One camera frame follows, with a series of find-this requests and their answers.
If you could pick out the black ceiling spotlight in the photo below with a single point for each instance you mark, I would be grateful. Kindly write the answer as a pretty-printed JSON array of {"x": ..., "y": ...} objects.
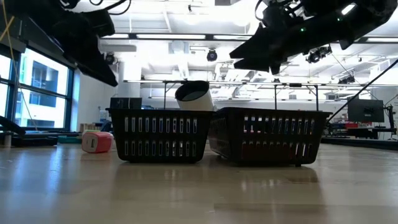
[
  {"x": 212, "y": 55},
  {"x": 346, "y": 79},
  {"x": 109, "y": 59},
  {"x": 317, "y": 54}
]

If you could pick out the black office desk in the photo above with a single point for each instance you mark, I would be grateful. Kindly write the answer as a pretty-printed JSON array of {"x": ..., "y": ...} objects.
[{"x": 367, "y": 132}]

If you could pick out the tall black-legged background table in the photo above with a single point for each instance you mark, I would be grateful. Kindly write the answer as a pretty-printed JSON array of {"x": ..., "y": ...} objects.
[{"x": 164, "y": 93}]

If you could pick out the green charger block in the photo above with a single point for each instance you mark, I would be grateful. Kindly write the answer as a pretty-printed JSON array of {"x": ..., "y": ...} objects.
[{"x": 91, "y": 131}]

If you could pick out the white cylinder with black rim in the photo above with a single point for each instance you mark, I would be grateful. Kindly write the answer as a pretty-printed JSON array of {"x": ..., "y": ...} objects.
[{"x": 199, "y": 101}]

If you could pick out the black computer monitor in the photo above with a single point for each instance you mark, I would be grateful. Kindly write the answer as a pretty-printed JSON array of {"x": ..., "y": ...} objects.
[{"x": 366, "y": 110}]

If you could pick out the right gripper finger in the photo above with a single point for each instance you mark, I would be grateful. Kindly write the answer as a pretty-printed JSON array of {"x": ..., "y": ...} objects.
[
  {"x": 258, "y": 64},
  {"x": 258, "y": 46}
]

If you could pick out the black slotted plastic basket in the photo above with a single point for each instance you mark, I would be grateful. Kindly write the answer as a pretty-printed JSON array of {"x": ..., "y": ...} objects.
[
  {"x": 270, "y": 137},
  {"x": 160, "y": 135}
]

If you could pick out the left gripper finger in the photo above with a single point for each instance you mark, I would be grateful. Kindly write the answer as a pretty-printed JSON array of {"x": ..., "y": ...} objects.
[{"x": 99, "y": 71}]

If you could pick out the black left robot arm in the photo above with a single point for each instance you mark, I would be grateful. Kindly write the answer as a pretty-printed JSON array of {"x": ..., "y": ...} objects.
[{"x": 46, "y": 18}]

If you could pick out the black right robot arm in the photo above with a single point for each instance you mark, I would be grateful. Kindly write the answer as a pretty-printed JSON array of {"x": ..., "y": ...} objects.
[{"x": 342, "y": 28}]

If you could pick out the long ceiling strip light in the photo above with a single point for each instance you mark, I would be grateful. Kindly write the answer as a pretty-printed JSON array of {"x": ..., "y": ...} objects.
[{"x": 171, "y": 36}]

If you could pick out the black box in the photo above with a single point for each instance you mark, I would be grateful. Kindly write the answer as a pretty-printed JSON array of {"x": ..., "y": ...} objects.
[{"x": 124, "y": 103}]

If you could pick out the small pink and white charger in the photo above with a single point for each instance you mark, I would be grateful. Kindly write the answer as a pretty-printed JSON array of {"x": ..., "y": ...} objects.
[{"x": 99, "y": 143}]

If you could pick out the large glass window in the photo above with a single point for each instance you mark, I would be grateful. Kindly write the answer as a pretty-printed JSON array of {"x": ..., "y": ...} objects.
[{"x": 43, "y": 77}]

